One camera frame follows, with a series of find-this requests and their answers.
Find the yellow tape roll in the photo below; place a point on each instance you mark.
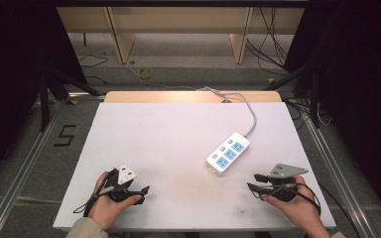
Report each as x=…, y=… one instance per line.
x=139, y=71

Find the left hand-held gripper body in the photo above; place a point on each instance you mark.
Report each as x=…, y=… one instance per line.
x=120, y=188

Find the metal floor rail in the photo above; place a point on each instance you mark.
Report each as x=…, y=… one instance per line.
x=23, y=165
x=340, y=178

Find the person's right hand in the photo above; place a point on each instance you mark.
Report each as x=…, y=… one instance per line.
x=301, y=208

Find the white board table cover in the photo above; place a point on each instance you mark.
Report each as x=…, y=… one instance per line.
x=165, y=142

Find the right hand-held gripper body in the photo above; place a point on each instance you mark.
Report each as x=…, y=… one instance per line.
x=282, y=188

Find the black metal stand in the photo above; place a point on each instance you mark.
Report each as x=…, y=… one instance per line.
x=44, y=99
x=315, y=99

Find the dark curtain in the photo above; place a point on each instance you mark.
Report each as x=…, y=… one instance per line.
x=360, y=82
x=10, y=82

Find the person's left hand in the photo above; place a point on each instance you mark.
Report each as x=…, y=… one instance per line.
x=105, y=210

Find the light wooden shelf unit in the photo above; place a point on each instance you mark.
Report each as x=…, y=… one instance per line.
x=182, y=20

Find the white power strip blue sockets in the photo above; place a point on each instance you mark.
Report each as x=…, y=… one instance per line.
x=228, y=154

